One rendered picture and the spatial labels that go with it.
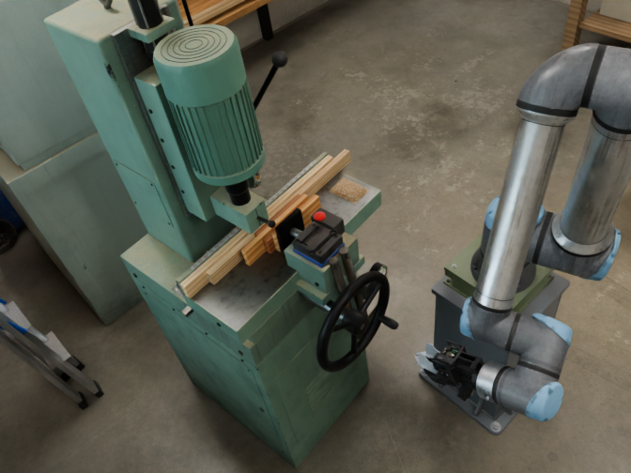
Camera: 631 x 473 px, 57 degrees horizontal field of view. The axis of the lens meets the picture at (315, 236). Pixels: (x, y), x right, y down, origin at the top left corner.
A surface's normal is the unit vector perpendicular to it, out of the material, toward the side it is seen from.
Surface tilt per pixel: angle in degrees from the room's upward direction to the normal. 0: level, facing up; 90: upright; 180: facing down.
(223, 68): 90
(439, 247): 0
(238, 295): 0
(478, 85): 0
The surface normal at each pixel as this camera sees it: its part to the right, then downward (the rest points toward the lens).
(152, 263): -0.13, -0.68
